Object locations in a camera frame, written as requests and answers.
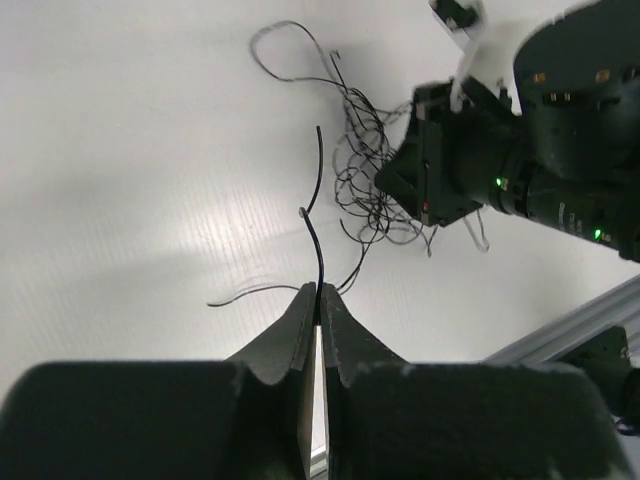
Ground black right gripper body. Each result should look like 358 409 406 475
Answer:
374 79 530 227

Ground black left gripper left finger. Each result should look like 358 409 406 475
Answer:
1 283 316 479

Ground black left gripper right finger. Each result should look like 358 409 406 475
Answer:
320 285 631 479

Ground purple black cable bundle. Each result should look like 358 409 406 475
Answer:
207 20 491 307

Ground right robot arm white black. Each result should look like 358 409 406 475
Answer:
374 1 639 261

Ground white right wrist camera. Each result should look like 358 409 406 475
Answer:
429 0 486 112

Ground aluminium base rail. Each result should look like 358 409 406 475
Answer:
482 276 639 372

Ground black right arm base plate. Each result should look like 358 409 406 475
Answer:
560 326 639 437

